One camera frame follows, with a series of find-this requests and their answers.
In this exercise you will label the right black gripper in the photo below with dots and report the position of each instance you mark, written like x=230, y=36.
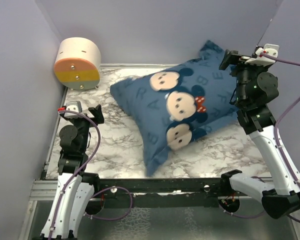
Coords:
x=231, y=57

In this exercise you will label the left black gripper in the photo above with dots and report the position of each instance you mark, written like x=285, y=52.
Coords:
x=98, y=117

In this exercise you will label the blue cartoon print pillowcase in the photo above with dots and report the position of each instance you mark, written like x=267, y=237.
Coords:
x=178, y=105

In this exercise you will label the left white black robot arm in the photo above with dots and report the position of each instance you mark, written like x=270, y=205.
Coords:
x=74, y=187

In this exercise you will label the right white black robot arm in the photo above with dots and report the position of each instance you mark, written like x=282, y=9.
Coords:
x=255, y=88

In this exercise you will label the cream orange cylindrical container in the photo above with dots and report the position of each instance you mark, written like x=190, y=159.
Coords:
x=77, y=64

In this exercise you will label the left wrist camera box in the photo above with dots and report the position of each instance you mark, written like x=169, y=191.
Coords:
x=73, y=106

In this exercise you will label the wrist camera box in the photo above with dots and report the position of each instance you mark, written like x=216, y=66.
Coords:
x=73, y=106
x=264, y=56

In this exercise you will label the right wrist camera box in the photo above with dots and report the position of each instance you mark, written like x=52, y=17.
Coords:
x=264, y=56

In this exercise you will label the aluminium frame rail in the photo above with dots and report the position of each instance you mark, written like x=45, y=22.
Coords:
x=43, y=190

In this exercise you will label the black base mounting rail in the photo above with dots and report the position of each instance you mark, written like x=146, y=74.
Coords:
x=159, y=192

